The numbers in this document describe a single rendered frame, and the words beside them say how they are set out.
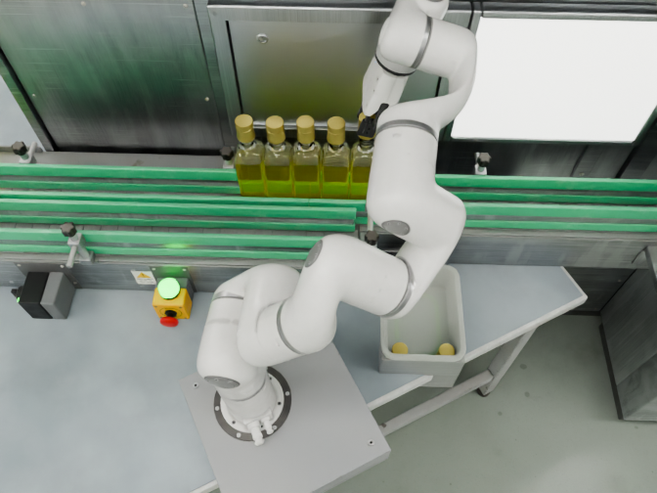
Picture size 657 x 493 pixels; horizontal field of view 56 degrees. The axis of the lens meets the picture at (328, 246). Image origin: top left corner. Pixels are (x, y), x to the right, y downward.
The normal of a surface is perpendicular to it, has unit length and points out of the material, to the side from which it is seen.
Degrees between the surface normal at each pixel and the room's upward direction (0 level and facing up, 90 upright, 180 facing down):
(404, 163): 9
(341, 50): 90
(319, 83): 90
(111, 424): 0
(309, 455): 2
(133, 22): 90
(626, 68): 90
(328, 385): 2
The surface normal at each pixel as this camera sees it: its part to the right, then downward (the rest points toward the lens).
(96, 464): 0.00, -0.52
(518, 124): -0.04, 0.85
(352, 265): 0.54, 0.01
